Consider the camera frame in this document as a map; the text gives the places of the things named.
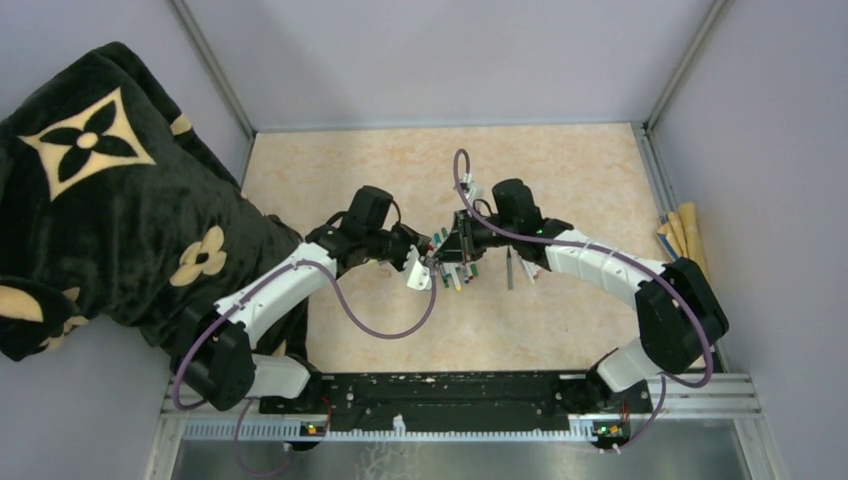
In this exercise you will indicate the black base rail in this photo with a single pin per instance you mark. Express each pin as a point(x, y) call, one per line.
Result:
point(459, 402)

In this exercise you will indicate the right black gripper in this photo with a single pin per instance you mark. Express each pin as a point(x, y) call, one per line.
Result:
point(463, 246)

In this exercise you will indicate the yellow folded cloth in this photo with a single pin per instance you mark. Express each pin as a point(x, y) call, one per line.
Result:
point(678, 234)

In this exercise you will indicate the dark green ink pen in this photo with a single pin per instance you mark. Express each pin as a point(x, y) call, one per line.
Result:
point(445, 275)

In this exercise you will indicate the yellow cap white marker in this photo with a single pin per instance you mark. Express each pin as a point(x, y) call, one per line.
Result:
point(458, 277)

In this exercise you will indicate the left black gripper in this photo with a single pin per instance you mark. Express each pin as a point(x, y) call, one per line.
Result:
point(416, 245)

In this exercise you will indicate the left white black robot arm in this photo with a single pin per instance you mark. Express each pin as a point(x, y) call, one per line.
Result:
point(214, 356)

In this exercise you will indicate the houndstooth patterned pen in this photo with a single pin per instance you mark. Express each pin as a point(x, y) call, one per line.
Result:
point(509, 270)

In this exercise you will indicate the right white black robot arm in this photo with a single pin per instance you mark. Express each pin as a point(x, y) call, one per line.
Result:
point(679, 317)

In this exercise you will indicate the black floral plush blanket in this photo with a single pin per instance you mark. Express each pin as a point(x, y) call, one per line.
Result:
point(112, 205)

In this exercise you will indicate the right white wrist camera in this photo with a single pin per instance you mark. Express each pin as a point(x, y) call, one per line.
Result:
point(470, 189)

